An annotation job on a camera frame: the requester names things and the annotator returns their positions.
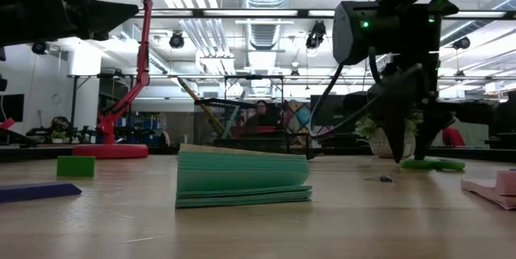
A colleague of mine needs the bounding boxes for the red chair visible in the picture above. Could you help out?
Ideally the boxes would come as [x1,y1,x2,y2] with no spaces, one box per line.
[441,126,467,148]

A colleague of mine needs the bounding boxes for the teal sticky note pad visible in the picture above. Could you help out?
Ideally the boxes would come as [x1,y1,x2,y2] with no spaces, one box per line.
[175,144,314,210]

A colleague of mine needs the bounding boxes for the black wall screen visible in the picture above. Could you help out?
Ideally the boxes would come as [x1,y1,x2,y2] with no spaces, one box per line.
[0,93,25,123]

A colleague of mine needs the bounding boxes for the black overhead frame bar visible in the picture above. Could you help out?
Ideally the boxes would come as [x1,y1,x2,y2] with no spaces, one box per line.
[136,7,516,20]

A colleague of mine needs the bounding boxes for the potted green plant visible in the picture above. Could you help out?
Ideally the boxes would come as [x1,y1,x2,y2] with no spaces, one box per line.
[353,111,424,160]

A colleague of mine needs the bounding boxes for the red desk lamp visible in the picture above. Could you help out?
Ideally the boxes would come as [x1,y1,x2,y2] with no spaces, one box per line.
[71,0,164,160]

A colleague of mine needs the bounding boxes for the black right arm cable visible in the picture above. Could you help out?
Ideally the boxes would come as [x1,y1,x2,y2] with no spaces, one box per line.
[309,47,384,139]

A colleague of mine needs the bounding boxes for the black ceiling spotlight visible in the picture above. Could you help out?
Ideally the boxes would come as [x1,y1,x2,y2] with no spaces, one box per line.
[31,40,50,56]
[451,36,472,51]
[169,31,185,49]
[305,19,327,49]

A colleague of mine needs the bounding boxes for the colourful patchwork panel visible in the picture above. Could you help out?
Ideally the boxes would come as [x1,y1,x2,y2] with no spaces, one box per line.
[281,101,335,149]

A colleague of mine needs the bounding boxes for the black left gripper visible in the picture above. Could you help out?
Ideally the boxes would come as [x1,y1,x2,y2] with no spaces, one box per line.
[0,0,140,49]

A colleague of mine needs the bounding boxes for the dark blue eraser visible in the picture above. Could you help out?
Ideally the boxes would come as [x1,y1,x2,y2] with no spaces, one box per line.
[0,181,83,204]

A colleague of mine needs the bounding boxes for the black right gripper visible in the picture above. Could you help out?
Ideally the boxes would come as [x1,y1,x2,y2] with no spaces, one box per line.
[369,52,500,165]

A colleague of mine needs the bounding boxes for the green eraser block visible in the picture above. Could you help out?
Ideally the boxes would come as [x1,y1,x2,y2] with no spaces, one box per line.
[56,155,96,178]

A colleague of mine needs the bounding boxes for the small binder clip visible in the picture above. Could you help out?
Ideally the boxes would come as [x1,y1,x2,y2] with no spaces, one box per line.
[363,174,394,183]

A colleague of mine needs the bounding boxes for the green handled scissors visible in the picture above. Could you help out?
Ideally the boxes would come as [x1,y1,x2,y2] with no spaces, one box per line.
[400,156,467,172]

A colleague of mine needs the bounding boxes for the pink sticky note pad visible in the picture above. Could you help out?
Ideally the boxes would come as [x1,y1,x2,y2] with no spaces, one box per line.
[460,169,516,211]

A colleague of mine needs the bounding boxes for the black mesh desk organizer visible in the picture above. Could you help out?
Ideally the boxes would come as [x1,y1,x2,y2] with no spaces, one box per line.
[192,97,316,160]

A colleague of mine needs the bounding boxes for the black monitor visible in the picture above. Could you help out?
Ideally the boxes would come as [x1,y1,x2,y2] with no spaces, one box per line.
[310,94,364,134]

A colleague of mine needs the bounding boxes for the person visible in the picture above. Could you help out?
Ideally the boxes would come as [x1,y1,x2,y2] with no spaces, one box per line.
[48,115,73,134]
[245,99,280,127]

